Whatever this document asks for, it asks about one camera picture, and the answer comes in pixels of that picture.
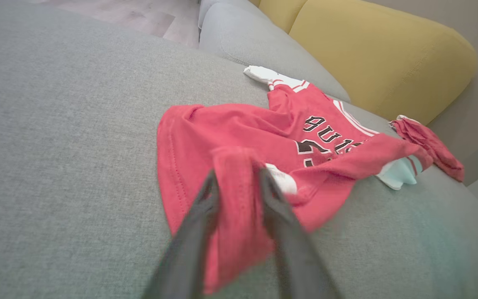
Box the red jersey with striped trim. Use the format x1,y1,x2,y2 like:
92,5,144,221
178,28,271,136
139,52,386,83
157,65,434,295

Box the red shorts with white panels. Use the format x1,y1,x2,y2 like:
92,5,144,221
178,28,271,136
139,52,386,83
390,115,465,182

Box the narrow yellow sofa back cushion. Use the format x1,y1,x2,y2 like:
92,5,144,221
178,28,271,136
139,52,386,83
249,0,308,34

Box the large grey sofa seat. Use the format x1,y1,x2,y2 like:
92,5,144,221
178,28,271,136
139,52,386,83
0,0,478,299

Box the grey sofa seat cushion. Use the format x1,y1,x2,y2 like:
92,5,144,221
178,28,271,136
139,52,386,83
198,0,264,29
199,2,351,102

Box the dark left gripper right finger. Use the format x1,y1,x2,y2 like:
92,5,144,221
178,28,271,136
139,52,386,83
259,167,342,299

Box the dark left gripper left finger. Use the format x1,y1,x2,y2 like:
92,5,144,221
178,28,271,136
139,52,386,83
141,170,219,299

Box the wide yellow sofa back cushion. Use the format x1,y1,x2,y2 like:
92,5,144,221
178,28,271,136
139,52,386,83
289,0,478,126

